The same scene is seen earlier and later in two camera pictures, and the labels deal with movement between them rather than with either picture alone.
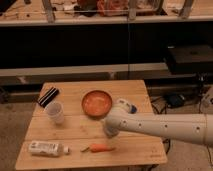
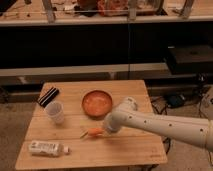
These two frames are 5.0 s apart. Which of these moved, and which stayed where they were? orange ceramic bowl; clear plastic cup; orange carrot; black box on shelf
Moved: orange carrot
Stayed: clear plastic cup; black box on shelf; orange ceramic bowl
